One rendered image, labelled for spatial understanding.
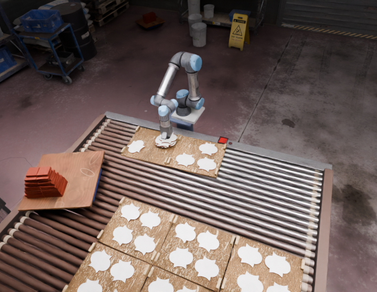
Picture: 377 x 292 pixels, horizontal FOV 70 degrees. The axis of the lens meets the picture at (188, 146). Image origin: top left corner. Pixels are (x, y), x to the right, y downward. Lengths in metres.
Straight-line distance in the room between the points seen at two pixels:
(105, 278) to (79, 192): 0.62
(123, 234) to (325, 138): 2.86
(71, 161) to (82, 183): 0.26
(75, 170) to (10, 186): 1.83
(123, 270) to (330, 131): 3.13
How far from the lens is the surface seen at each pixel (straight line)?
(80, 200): 2.02
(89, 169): 2.17
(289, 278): 1.80
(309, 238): 1.94
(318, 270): 1.85
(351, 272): 3.01
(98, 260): 1.88
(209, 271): 1.74
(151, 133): 2.42
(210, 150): 2.21
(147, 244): 1.83
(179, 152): 2.23
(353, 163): 3.75
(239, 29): 5.44
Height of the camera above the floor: 2.60
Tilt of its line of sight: 47 degrees down
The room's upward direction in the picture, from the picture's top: 5 degrees counter-clockwise
